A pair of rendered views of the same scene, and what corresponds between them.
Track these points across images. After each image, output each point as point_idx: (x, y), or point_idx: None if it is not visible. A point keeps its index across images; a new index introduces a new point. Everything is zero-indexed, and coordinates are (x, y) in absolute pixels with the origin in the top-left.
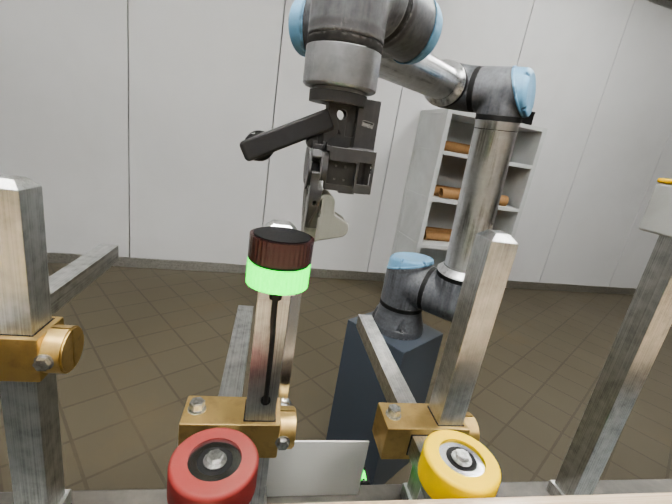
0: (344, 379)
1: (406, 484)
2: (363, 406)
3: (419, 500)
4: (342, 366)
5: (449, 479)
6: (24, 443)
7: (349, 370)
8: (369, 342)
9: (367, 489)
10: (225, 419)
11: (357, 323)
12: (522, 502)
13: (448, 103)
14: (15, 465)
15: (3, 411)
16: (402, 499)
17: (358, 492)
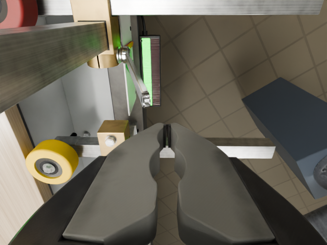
0: (314, 104)
1: (135, 127)
2: (284, 113)
3: (14, 136)
4: (326, 106)
5: (28, 156)
6: None
7: (318, 111)
8: (219, 144)
9: (138, 104)
10: (76, 2)
11: (267, 140)
12: (31, 183)
13: None
14: None
15: None
16: (132, 121)
17: (136, 98)
